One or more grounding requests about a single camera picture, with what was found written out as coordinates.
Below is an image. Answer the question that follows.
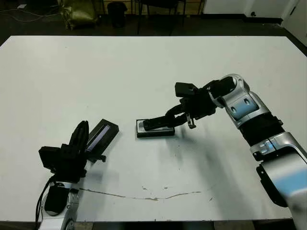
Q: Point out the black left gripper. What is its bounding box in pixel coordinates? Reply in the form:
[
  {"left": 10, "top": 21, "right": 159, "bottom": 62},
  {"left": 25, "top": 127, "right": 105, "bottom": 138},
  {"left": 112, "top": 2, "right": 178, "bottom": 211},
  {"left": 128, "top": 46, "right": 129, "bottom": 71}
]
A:
[{"left": 54, "top": 120, "right": 107, "bottom": 184}]

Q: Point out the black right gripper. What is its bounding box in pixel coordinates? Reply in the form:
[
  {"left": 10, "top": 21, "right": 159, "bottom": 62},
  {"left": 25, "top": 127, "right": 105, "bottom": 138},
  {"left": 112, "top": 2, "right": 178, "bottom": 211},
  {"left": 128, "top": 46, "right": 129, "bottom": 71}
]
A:
[{"left": 148, "top": 89, "right": 216, "bottom": 130}]

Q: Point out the black box lid camera print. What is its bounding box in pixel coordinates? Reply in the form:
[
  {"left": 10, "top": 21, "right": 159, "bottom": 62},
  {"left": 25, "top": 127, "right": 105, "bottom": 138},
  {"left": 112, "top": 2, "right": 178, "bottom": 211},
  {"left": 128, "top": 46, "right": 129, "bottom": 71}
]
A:
[{"left": 85, "top": 118, "right": 120, "bottom": 159}]

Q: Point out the slim black camera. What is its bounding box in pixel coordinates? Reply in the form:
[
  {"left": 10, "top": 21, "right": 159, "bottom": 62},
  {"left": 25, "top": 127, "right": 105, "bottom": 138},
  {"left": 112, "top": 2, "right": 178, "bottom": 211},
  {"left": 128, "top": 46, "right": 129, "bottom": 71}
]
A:
[{"left": 143, "top": 118, "right": 175, "bottom": 132}]

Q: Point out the black box base white insert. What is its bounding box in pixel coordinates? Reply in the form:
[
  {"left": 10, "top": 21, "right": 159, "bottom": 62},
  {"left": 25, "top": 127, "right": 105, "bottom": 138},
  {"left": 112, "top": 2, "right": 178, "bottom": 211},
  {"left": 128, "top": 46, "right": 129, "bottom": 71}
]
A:
[{"left": 136, "top": 118, "right": 176, "bottom": 139}]

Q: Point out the black office chair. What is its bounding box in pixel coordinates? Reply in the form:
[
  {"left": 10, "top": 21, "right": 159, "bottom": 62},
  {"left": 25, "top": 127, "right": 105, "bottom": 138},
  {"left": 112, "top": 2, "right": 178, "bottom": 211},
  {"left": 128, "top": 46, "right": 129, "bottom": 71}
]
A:
[{"left": 136, "top": 0, "right": 187, "bottom": 36}]

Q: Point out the black trash bin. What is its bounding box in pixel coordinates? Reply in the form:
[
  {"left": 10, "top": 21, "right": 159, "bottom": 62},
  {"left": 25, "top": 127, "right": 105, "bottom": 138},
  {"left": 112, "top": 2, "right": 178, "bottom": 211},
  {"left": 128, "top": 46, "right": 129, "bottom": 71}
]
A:
[{"left": 107, "top": 1, "right": 128, "bottom": 28}]

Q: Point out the wooden shelf unit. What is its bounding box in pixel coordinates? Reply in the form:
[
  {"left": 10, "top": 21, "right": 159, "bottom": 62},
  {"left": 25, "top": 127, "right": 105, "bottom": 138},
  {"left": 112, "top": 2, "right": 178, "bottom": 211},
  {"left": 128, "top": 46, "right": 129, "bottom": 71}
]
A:
[{"left": 100, "top": 0, "right": 204, "bottom": 16}]

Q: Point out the large crinkled plastic bag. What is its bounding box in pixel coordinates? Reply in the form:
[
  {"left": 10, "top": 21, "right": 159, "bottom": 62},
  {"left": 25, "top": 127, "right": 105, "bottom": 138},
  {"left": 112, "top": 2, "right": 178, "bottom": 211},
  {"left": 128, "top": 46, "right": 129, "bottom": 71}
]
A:
[{"left": 57, "top": 0, "right": 101, "bottom": 31}]

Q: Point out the white door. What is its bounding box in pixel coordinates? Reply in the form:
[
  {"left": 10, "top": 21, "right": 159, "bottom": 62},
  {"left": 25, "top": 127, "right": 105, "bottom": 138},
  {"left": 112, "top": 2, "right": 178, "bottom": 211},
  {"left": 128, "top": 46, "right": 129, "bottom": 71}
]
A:
[{"left": 282, "top": 0, "right": 307, "bottom": 48}]

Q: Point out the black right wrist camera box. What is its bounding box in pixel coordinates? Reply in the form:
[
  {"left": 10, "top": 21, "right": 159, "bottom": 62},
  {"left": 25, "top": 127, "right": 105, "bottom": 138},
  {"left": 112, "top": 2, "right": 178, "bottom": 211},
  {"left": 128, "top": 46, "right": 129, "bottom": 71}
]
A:
[{"left": 174, "top": 82, "right": 199, "bottom": 98}]

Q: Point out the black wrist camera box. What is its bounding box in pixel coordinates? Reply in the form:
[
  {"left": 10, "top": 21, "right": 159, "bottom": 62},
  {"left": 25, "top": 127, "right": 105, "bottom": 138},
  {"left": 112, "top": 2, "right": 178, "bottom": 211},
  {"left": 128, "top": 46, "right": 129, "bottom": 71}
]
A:
[
  {"left": 38, "top": 146, "right": 63, "bottom": 172},
  {"left": 174, "top": 82, "right": 199, "bottom": 98}
]

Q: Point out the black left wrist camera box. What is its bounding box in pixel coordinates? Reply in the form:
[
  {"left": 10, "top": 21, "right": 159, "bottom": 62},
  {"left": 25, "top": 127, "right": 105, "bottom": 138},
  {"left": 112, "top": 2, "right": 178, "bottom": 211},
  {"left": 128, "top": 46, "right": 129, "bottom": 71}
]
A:
[{"left": 38, "top": 146, "right": 63, "bottom": 172}]

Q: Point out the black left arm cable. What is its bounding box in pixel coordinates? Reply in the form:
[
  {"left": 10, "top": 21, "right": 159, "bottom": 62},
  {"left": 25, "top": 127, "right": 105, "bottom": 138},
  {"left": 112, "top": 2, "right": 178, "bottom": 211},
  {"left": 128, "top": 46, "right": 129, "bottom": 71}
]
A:
[{"left": 35, "top": 176, "right": 55, "bottom": 223}]

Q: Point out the thin white floor cable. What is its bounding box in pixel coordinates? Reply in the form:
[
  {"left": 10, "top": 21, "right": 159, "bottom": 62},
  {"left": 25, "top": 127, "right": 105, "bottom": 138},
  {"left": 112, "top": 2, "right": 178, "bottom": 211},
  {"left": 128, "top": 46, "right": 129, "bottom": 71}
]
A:
[{"left": 0, "top": 8, "right": 60, "bottom": 23}]

